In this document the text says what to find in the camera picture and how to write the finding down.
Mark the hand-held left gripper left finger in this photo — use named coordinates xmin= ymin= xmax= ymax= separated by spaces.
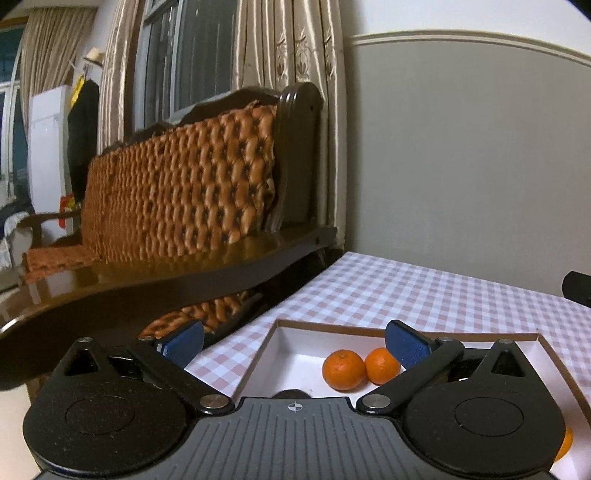
xmin=51 ymin=320 xmax=235 ymax=415

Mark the window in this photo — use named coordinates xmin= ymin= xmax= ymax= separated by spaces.
xmin=134 ymin=0 xmax=241 ymax=125

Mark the brown cardboard box white inside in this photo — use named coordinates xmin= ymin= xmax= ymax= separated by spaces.
xmin=231 ymin=318 xmax=591 ymax=480

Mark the wooden armchair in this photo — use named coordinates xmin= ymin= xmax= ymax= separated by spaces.
xmin=4 ymin=210 xmax=100 ymax=284

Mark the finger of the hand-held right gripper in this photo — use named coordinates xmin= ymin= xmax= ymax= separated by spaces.
xmin=562 ymin=271 xmax=591 ymax=308

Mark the beige plain curtain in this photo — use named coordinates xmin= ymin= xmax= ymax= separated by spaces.
xmin=21 ymin=7 xmax=98 ymax=116

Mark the dark hanging coat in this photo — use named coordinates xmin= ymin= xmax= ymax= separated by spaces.
xmin=67 ymin=78 xmax=100 ymax=204

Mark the dark wooden tufted sofa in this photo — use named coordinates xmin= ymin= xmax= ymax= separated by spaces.
xmin=0 ymin=82 xmax=338 ymax=393

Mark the beige patterned curtain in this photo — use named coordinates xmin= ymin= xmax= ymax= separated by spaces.
xmin=231 ymin=0 xmax=351 ymax=252
xmin=98 ymin=0 xmax=144 ymax=155

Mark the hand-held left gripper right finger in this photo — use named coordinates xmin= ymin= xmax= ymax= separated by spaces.
xmin=355 ymin=319 xmax=539 ymax=415

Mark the medium orange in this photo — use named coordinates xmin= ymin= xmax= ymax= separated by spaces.
xmin=364 ymin=347 xmax=402 ymax=385

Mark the white refrigerator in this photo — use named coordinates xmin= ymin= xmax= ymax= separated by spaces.
xmin=28 ymin=85 xmax=75 ymax=213

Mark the pink checked tablecloth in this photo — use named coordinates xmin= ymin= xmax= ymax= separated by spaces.
xmin=184 ymin=251 xmax=591 ymax=402

